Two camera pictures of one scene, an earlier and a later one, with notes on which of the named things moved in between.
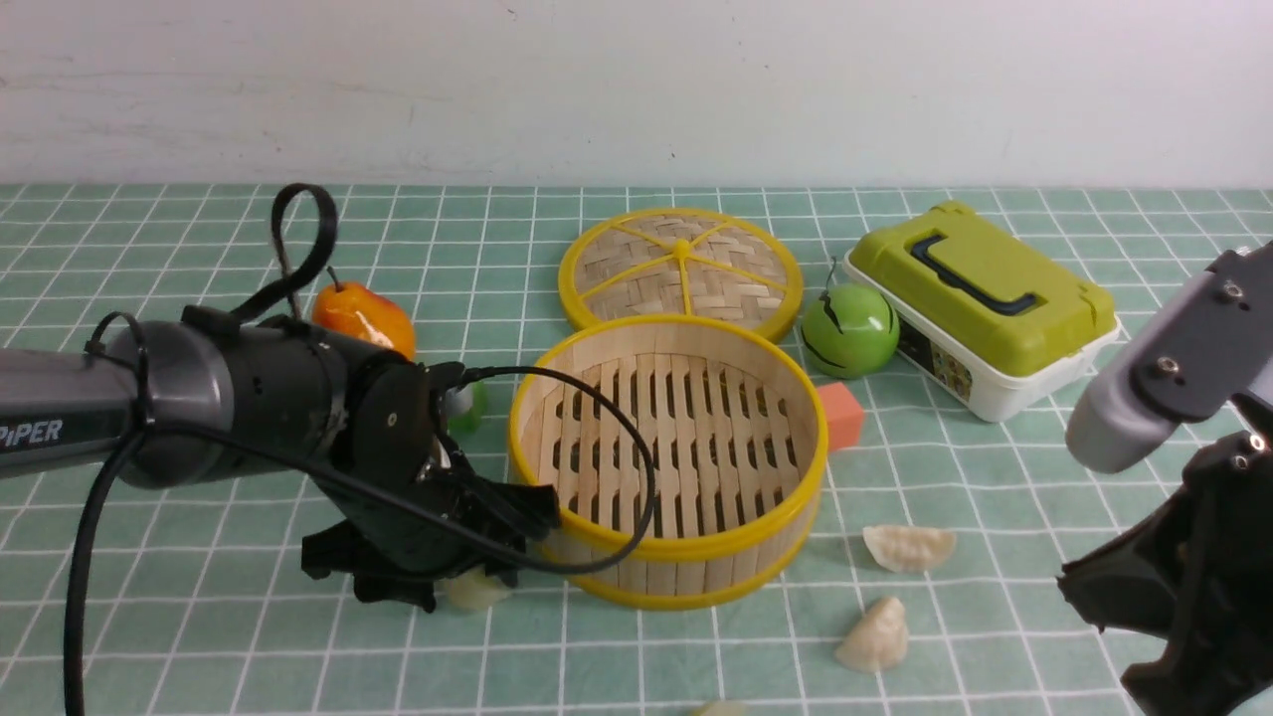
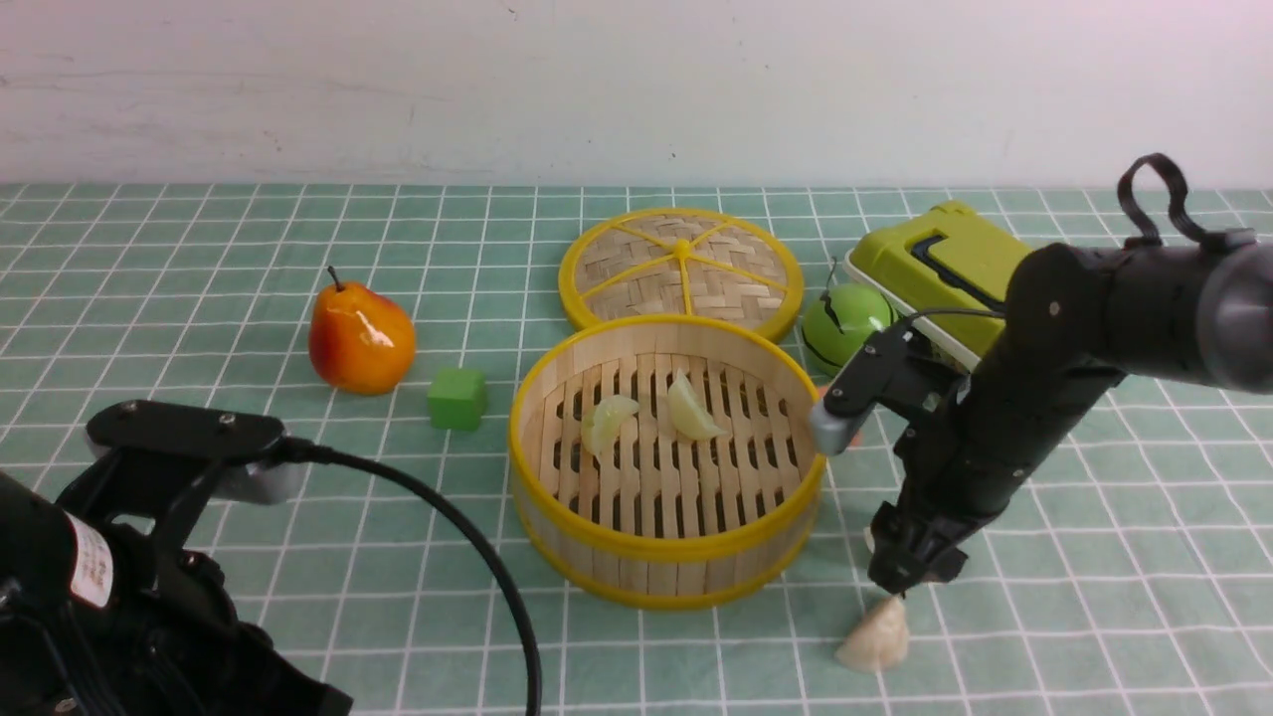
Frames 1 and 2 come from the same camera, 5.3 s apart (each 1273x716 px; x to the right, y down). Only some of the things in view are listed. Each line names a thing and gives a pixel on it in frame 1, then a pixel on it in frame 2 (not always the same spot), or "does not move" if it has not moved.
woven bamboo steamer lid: x=684 y=263 does not move
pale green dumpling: x=472 y=589 -> x=687 y=415
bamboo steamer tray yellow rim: x=685 y=456 does not move
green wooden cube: x=466 y=407 does not move
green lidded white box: x=989 y=319 does not move
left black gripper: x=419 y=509 -> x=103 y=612
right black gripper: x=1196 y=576 -> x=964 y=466
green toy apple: x=850 y=330 does not move
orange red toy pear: x=364 y=313 does not move
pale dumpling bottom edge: x=723 y=708 -> x=600 y=427
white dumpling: x=878 y=640 does not move
